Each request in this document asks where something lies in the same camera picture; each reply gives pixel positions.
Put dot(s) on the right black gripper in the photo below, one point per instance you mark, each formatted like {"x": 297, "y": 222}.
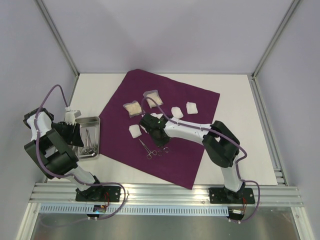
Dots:
{"x": 146, "y": 121}

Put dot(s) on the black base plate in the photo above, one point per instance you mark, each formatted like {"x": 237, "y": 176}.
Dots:
{"x": 221, "y": 195}
{"x": 99, "y": 194}

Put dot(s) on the left gauze packet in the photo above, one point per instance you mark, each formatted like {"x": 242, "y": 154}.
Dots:
{"x": 133, "y": 108}

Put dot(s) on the gauze packet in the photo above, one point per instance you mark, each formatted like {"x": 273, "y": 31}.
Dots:
{"x": 153, "y": 98}
{"x": 133, "y": 108}

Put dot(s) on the purple cloth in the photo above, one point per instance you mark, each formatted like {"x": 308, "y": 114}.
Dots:
{"x": 181, "y": 164}

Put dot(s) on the left aluminium frame post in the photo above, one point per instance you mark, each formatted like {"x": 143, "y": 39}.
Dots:
{"x": 56, "y": 35}

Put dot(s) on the steel forceps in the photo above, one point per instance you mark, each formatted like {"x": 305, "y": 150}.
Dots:
{"x": 86, "y": 142}
{"x": 150, "y": 153}
{"x": 92, "y": 147}
{"x": 162, "y": 151}

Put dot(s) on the slotted cable duct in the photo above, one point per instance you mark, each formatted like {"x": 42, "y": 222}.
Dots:
{"x": 221, "y": 211}

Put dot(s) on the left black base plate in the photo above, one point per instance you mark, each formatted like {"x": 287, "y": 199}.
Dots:
{"x": 99, "y": 194}

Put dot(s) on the long steel tweezers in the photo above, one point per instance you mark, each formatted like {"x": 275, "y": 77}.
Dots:
{"x": 85, "y": 142}

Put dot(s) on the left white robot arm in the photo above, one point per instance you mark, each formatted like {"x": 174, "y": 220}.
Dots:
{"x": 51, "y": 149}

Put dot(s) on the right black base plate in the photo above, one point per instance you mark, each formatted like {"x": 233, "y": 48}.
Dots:
{"x": 221, "y": 195}

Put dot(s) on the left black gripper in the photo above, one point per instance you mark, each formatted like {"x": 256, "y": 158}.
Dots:
{"x": 74, "y": 139}

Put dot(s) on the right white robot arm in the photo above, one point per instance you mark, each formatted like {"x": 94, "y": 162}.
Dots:
{"x": 219, "y": 142}

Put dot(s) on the aluminium frame post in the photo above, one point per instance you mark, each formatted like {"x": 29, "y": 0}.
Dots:
{"x": 294, "y": 4}
{"x": 56, "y": 35}

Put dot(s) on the right gauze packet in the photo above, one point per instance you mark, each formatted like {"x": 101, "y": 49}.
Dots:
{"x": 153, "y": 98}

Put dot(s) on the right aluminium frame post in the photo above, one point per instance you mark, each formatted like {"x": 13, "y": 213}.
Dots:
{"x": 294, "y": 4}

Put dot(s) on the aluminium rail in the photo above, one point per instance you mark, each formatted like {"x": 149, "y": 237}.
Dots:
{"x": 165, "y": 194}

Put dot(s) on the white gauze pad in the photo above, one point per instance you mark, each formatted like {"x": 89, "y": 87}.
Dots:
{"x": 144, "y": 129}
{"x": 191, "y": 108}
{"x": 176, "y": 112}
{"x": 135, "y": 131}

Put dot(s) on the steel instrument tray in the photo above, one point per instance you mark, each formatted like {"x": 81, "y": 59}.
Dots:
{"x": 93, "y": 125}

